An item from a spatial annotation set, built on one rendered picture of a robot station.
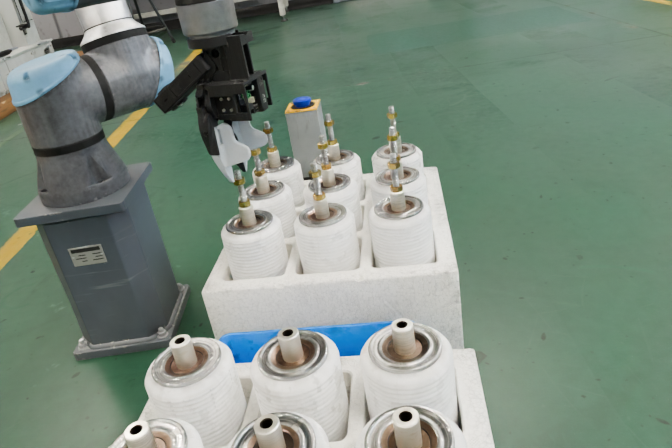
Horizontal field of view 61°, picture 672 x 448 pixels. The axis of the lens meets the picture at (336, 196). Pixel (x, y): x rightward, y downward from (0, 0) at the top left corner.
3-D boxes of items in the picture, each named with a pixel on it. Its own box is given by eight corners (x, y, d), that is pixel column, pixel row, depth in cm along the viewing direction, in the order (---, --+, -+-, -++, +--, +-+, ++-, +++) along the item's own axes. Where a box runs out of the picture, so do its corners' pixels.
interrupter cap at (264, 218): (219, 237, 88) (218, 233, 88) (236, 214, 95) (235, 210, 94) (265, 235, 86) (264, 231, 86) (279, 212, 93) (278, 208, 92)
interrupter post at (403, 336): (393, 358, 58) (390, 333, 56) (393, 343, 60) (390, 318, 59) (417, 357, 58) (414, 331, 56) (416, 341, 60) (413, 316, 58)
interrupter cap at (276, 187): (292, 184, 102) (291, 180, 102) (272, 203, 96) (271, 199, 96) (256, 182, 106) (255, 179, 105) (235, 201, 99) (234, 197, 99)
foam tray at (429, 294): (227, 381, 95) (200, 292, 87) (270, 256, 130) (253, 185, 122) (465, 366, 90) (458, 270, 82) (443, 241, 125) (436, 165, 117)
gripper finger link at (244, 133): (271, 171, 87) (254, 117, 82) (237, 172, 89) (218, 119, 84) (278, 161, 89) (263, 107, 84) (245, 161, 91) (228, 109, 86)
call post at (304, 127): (309, 240, 134) (284, 113, 121) (312, 225, 140) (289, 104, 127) (339, 237, 133) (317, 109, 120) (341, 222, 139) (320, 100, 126)
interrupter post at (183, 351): (173, 373, 61) (165, 348, 60) (180, 357, 63) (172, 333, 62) (194, 371, 61) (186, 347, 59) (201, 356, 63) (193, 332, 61)
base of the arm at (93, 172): (26, 213, 95) (2, 158, 91) (62, 178, 109) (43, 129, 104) (115, 199, 95) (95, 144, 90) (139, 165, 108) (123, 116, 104)
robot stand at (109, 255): (74, 361, 106) (11, 220, 93) (106, 302, 123) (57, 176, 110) (172, 346, 106) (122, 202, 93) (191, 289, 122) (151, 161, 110)
